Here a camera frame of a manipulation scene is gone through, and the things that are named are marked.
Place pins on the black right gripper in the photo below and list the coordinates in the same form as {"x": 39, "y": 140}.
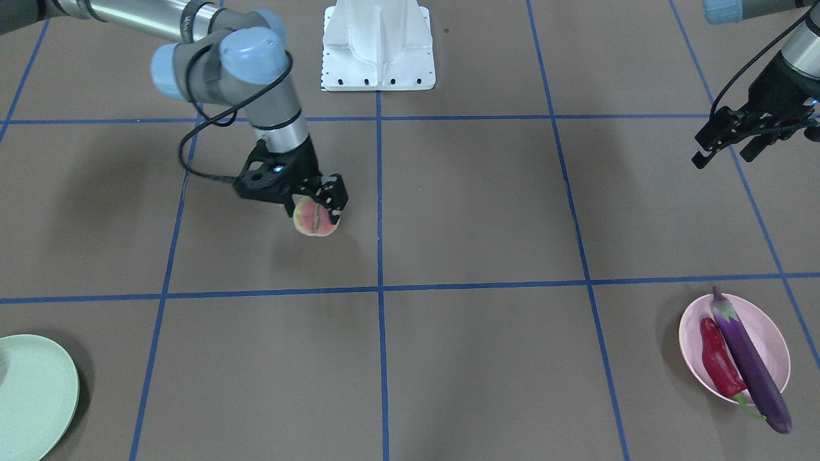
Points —
{"x": 303, "y": 164}

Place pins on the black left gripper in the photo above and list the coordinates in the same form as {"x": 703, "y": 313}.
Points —
{"x": 777, "y": 85}

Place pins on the pink yellow peach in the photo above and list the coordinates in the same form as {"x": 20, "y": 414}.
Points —
{"x": 311, "y": 219}

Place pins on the red chili pepper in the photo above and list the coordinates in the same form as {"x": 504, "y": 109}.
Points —
{"x": 720, "y": 368}

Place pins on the purple eggplant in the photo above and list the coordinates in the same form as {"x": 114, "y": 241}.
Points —
{"x": 764, "y": 392}

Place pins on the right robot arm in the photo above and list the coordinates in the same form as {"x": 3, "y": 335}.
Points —
{"x": 236, "y": 60}

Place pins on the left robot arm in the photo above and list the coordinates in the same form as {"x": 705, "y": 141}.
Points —
{"x": 797, "y": 40}

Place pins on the pink plate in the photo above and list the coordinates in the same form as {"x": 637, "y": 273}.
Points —
{"x": 763, "y": 332}

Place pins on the green plate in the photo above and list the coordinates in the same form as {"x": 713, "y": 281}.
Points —
{"x": 39, "y": 396}

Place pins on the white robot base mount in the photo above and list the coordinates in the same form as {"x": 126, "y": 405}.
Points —
{"x": 371, "y": 46}

